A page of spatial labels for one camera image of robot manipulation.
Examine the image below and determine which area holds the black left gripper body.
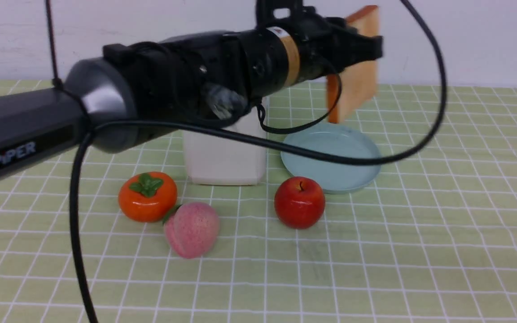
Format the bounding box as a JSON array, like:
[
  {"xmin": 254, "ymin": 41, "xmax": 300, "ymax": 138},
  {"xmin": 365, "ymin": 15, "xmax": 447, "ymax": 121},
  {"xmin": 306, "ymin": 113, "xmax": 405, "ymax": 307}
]
[{"xmin": 237, "ymin": 0, "xmax": 347, "ymax": 97}]

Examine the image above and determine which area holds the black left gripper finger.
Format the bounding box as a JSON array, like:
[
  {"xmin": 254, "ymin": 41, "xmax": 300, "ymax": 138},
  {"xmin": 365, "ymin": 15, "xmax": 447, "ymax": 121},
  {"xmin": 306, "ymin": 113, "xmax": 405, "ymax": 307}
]
[{"xmin": 348, "ymin": 34, "xmax": 384, "ymax": 67}]

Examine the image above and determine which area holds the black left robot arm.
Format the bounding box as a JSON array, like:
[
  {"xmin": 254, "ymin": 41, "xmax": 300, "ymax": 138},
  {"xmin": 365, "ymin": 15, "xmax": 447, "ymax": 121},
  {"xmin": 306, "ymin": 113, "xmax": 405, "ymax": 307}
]
[{"xmin": 0, "ymin": 0, "xmax": 383, "ymax": 179}]

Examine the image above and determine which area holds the light blue plate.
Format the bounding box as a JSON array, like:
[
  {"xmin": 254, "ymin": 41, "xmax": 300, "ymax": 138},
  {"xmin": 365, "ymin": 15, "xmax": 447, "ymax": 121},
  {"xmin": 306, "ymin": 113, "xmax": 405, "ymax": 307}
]
[{"xmin": 280, "ymin": 122, "xmax": 383, "ymax": 195}]

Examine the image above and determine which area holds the white toaster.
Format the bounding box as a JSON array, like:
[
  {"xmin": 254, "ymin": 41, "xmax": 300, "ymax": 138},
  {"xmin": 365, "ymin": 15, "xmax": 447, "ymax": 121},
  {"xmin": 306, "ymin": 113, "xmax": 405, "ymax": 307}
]
[{"xmin": 183, "ymin": 95, "xmax": 267, "ymax": 186}]

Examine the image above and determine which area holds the red apple toy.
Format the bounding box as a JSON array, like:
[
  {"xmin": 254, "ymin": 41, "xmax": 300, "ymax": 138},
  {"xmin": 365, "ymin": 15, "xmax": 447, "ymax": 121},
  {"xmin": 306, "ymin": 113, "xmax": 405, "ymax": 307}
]
[{"xmin": 274, "ymin": 176, "xmax": 326, "ymax": 230}]

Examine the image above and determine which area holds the green checkered tablecloth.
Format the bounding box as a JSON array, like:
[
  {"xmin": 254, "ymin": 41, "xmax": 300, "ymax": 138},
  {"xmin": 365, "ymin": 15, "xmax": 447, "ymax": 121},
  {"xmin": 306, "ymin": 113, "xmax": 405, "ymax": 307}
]
[{"xmin": 0, "ymin": 84, "xmax": 517, "ymax": 323}]

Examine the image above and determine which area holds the orange persimmon toy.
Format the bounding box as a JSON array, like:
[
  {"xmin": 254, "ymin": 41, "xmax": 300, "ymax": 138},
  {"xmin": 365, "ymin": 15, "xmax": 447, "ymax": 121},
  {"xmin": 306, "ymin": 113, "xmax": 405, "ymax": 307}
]
[{"xmin": 118, "ymin": 171, "xmax": 178, "ymax": 223}]

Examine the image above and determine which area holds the pink peach toy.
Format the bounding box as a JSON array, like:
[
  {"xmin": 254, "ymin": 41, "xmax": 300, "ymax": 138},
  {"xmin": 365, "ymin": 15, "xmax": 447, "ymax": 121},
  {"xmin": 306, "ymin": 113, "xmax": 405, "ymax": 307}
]
[{"xmin": 163, "ymin": 202, "xmax": 220, "ymax": 259}]

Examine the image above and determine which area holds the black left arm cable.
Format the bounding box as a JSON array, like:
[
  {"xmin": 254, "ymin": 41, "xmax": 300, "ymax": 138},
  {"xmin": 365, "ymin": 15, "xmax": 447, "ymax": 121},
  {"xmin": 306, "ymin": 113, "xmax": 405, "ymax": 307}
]
[{"xmin": 70, "ymin": 0, "xmax": 447, "ymax": 323}]

